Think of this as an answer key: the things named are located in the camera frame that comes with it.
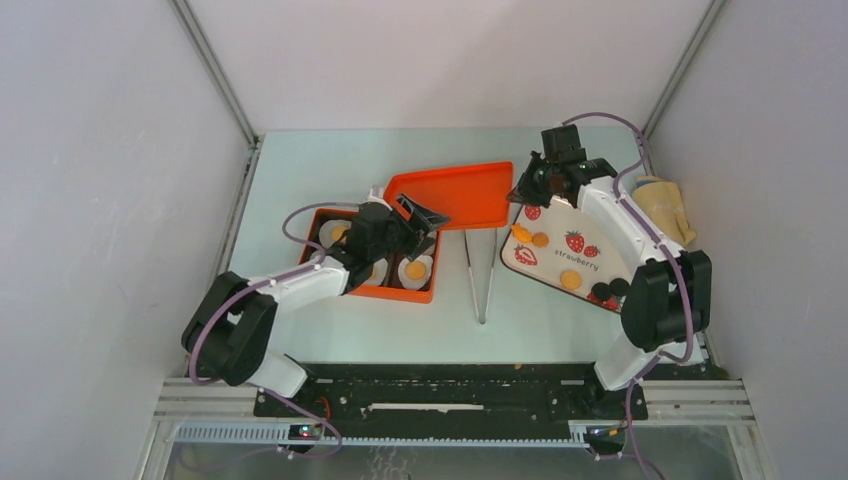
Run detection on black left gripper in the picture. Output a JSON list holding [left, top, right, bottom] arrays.
[[369, 194, 450, 263]]

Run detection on orange cookie box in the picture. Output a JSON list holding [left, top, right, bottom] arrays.
[[307, 208, 441, 304]]

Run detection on orange box lid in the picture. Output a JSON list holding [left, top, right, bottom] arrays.
[[383, 161, 513, 230]]

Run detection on clear plastic tongs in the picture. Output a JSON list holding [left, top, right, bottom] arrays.
[[462, 228, 498, 326]]

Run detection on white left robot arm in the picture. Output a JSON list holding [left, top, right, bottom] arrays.
[[181, 194, 450, 417]]

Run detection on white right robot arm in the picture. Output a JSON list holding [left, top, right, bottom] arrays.
[[501, 125, 712, 418]]

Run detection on white paper cup liner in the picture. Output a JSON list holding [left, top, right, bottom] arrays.
[[318, 219, 351, 248], [397, 255, 434, 291], [365, 259, 388, 286]]

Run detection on strawberry pattern tray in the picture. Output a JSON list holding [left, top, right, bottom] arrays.
[[500, 198, 633, 313]]

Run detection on yellow cloth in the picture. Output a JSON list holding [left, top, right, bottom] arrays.
[[632, 176, 697, 248]]

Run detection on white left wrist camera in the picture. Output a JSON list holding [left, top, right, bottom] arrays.
[[366, 185, 385, 203]]

